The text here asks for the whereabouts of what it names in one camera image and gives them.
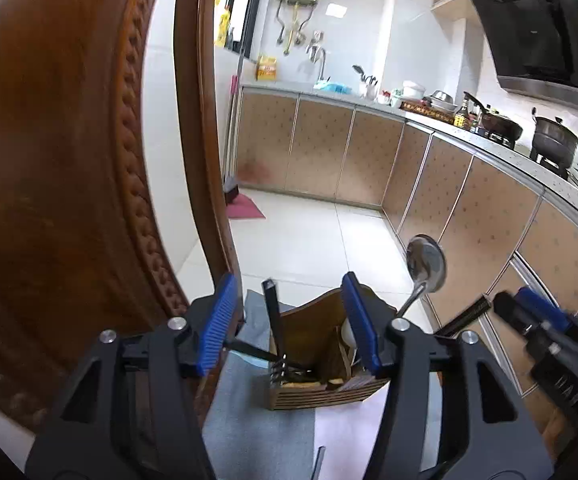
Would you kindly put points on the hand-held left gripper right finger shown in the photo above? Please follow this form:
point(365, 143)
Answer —
point(361, 330)

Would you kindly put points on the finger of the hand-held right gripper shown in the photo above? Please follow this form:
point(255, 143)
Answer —
point(539, 302)
point(511, 310)

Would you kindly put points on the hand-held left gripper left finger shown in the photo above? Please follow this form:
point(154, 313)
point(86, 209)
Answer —
point(216, 325)

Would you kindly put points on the white plastic spoon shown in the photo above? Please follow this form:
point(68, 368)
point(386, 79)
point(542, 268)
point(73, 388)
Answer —
point(347, 334)

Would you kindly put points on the metal fork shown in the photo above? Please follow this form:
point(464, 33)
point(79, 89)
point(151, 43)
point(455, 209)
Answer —
point(280, 370)

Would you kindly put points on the wooden utensil holder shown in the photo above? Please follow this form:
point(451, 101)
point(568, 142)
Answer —
point(319, 397)

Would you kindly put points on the metal ladle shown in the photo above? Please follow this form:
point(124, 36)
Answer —
point(426, 260)

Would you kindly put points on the red floor mat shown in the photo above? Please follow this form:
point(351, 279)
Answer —
point(246, 209)

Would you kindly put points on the kitchen base cabinet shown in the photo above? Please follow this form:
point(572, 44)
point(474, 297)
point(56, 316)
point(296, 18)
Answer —
point(444, 195)

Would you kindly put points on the gas stove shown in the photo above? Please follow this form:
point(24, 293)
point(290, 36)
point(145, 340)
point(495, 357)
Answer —
point(551, 162)

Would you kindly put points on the dark cooking pot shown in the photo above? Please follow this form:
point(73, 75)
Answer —
point(554, 137)

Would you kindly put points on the black wok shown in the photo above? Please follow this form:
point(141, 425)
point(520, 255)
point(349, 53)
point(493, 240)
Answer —
point(501, 127)

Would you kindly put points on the dark sauce bottle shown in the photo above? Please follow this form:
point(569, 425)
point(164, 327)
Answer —
point(461, 117)

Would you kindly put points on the patterned tray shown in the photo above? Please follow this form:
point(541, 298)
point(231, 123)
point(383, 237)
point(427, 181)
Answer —
point(426, 111)

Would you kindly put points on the metal bowl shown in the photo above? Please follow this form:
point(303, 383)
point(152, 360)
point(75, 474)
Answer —
point(444, 97)

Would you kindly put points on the carved wooden chair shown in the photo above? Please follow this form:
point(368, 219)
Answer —
point(59, 160)

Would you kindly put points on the white utensil cup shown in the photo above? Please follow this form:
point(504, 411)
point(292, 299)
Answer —
point(369, 91)

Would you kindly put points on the stack of white bowls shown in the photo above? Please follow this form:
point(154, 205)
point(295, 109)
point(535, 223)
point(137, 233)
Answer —
point(413, 90)

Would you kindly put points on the blue dish cloth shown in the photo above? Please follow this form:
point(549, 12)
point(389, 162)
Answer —
point(334, 87)

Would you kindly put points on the black cooking ladle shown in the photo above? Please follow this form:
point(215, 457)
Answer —
point(358, 69)

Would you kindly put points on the yellow box on counter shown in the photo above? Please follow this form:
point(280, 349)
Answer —
point(267, 67)

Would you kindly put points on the metal faucet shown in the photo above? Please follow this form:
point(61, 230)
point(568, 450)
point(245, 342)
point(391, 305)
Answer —
point(323, 60)

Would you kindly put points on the black range hood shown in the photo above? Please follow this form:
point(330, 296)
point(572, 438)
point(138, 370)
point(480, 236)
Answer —
point(534, 25)

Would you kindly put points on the yellow bottle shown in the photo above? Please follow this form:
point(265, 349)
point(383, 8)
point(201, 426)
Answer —
point(224, 25)

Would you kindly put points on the water heater pipes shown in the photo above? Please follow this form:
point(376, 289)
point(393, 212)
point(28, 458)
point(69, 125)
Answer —
point(280, 25)

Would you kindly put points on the dark framed window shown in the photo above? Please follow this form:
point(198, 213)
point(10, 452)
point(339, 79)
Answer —
point(249, 5)

